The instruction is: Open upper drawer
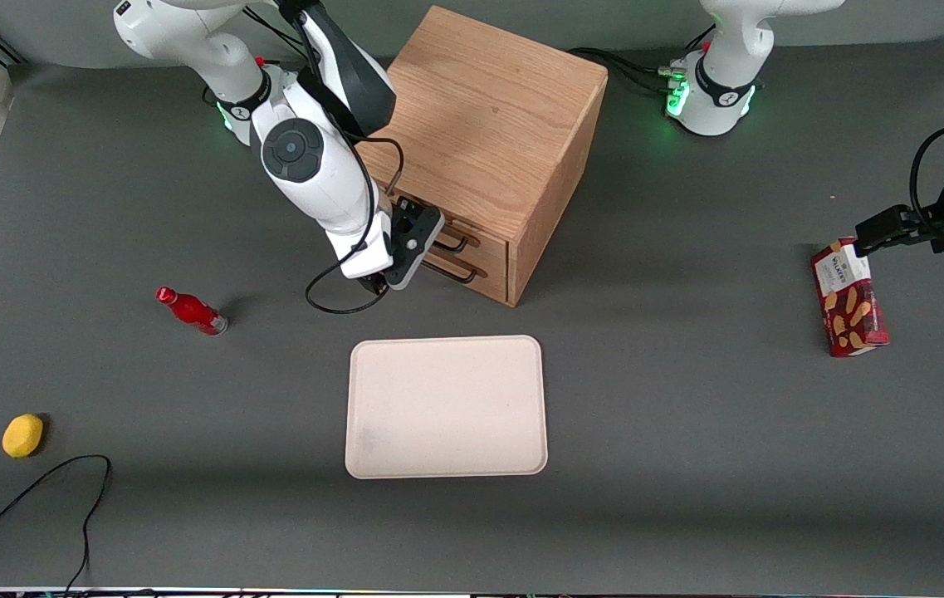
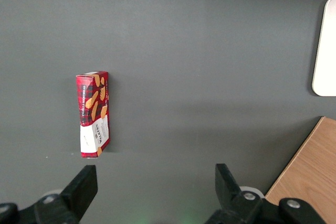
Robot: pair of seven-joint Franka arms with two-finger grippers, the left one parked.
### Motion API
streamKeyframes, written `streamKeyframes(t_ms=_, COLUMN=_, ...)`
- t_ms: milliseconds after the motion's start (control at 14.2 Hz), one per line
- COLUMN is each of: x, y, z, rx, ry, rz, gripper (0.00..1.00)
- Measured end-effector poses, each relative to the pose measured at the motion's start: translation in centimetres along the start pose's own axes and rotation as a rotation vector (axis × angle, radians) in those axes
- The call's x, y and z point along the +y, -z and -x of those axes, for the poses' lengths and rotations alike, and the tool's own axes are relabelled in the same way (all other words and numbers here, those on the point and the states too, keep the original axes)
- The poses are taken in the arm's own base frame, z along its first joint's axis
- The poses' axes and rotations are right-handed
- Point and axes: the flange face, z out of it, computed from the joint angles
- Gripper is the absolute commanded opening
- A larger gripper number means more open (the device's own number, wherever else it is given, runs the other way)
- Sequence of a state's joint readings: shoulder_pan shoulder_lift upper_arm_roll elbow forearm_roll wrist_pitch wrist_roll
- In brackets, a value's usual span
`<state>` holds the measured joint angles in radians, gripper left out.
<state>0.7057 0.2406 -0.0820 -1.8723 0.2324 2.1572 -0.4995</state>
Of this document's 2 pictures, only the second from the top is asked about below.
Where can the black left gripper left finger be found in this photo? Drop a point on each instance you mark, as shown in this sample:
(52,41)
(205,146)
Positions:
(78,192)

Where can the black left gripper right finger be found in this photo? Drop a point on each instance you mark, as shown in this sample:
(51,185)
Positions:
(231,197)

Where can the oak wooden drawer cabinet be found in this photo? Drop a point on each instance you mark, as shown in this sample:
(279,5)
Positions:
(309,169)

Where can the red tartan shortbread box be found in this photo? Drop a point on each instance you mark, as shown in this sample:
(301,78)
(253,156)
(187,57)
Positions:
(92,103)

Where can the cream plastic tray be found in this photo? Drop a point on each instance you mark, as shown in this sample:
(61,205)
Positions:
(328,51)

